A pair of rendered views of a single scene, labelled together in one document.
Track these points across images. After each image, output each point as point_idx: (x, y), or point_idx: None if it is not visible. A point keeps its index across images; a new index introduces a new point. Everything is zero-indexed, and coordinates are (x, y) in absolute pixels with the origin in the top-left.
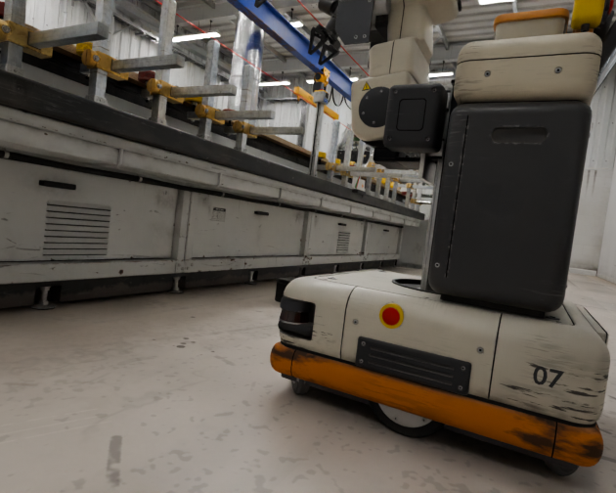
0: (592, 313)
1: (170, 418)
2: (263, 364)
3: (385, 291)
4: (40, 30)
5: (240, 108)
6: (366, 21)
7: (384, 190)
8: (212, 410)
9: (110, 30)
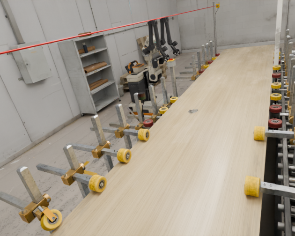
0: (6, 202)
1: None
2: None
3: (159, 93)
4: (218, 55)
5: (195, 69)
6: (159, 61)
7: (88, 188)
8: None
9: (206, 55)
